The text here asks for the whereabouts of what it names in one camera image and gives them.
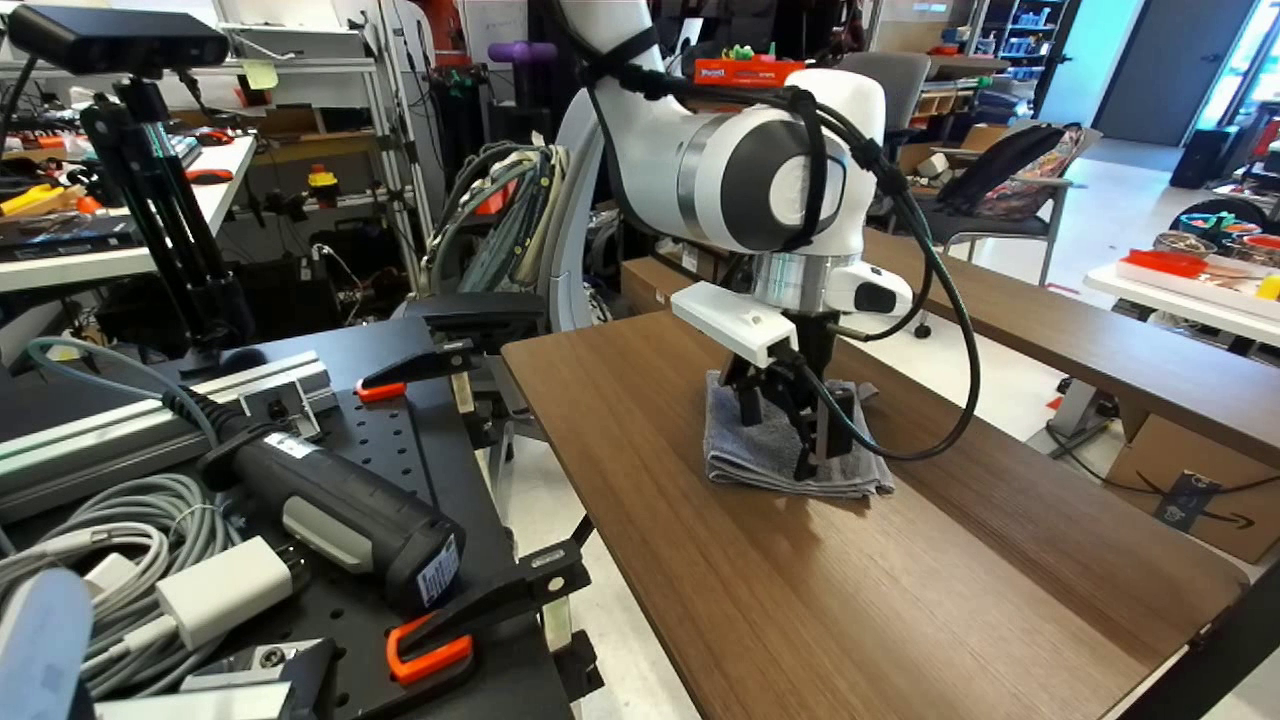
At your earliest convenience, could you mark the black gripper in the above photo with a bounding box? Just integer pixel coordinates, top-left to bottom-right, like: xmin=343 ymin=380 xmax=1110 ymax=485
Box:
xmin=722 ymin=309 xmax=859 ymax=485

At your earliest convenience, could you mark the grey towel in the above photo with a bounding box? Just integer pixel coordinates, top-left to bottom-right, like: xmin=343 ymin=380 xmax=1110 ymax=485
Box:
xmin=696 ymin=369 xmax=898 ymax=506

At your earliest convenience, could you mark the black office chair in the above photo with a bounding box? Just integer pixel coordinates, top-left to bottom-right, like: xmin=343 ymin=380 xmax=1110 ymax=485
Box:
xmin=915 ymin=119 xmax=1086 ymax=291

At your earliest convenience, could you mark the orange box with green items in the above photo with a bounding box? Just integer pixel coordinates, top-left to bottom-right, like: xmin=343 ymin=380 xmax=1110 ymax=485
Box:
xmin=689 ymin=39 xmax=809 ymax=92

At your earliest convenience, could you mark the long wooden bench table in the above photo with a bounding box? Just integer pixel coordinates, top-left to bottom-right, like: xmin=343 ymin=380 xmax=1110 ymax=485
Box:
xmin=859 ymin=228 xmax=1280 ymax=473

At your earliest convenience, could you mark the orange black bar clamp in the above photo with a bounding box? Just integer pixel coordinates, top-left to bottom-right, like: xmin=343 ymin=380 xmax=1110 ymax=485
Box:
xmin=378 ymin=515 xmax=597 ymax=690
xmin=352 ymin=291 xmax=548 ymax=413

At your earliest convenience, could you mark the black perforated mounting board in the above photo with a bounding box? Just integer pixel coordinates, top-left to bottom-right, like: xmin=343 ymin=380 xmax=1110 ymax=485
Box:
xmin=0 ymin=310 xmax=593 ymax=720

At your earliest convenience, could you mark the red flat object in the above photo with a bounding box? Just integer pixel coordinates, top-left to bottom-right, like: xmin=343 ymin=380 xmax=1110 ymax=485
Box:
xmin=1117 ymin=242 xmax=1212 ymax=282

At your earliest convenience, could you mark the small black device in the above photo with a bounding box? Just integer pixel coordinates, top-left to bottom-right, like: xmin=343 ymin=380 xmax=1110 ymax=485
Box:
xmin=1147 ymin=468 xmax=1221 ymax=536

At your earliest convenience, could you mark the white side table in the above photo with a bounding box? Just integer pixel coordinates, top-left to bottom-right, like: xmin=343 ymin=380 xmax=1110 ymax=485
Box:
xmin=1078 ymin=239 xmax=1280 ymax=357

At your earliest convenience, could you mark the cardboard box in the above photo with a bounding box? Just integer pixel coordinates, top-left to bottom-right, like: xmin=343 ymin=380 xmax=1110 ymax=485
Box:
xmin=1100 ymin=413 xmax=1280 ymax=567

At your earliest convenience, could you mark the purple object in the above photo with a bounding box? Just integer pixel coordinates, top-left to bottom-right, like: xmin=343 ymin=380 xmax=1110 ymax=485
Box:
xmin=484 ymin=36 xmax=564 ymax=72

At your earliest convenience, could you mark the black handheld tool grey grip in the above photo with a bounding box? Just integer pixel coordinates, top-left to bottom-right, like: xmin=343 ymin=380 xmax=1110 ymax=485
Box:
xmin=225 ymin=428 xmax=472 ymax=616

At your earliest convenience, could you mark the dark door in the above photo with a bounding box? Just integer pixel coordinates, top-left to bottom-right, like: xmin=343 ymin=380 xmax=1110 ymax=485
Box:
xmin=1091 ymin=0 xmax=1264 ymax=150

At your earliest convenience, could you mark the white power adapter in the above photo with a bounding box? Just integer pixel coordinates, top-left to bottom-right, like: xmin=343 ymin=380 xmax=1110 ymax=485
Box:
xmin=150 ymin=530 xmax=301 ymax=654

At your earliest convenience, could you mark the white workbench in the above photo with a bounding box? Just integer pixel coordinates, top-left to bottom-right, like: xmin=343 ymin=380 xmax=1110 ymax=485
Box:
xmin=0 ymin=126 xmax=261 ymax=300

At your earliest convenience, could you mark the pale blue plastic cover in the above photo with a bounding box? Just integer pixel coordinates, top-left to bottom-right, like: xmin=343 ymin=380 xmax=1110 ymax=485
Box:
xmin=0 ymin=565 xmax=101 ymax=720

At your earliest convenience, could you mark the yellow tool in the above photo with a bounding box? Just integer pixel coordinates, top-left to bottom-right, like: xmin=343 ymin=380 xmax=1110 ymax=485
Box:
xmin=0 ymin=180 xmax=89 ymax=228

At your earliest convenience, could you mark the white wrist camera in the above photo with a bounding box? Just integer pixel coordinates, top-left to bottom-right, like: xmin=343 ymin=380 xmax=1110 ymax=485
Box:
xmin=663 ymin=280 xmax=803 ymax=377

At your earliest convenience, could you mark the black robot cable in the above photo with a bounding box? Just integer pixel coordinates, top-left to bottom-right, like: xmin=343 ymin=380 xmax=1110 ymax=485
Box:
xmin=572 ymin=21 xmax=986 ymax=468

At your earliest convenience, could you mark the grey hose bundle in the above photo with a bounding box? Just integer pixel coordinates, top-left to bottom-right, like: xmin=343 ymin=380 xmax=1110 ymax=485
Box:
xmin=416 ymin=134 xmax=568 ymax=339

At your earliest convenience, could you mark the metal shelf frame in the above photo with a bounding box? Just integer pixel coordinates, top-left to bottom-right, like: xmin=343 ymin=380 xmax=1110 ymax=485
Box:
xmin=348 ymin=0 xmax=451 ymax=252

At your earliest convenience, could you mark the silver corner bracket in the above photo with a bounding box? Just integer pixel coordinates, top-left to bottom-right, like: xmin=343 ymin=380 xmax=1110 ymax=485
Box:
xmin=255 ymin=377 xmax=341 ymax=441
xmin=174 ymin=634 xmax=334 ymax=696

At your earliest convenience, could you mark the black tripod with camera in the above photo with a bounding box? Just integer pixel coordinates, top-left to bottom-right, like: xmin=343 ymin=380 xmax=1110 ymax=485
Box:
xmin=75 ymin=72 xmax=265 ymax=360

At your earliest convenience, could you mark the grey cable bundle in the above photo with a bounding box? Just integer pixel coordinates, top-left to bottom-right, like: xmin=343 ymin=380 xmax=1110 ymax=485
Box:
xmin=0 ymin=468 xmax=261 ymax=699

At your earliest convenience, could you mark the black stereo camera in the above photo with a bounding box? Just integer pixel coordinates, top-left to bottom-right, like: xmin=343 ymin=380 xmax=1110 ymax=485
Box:
xmin=3 ymin=0 xmax=230 ymax=81

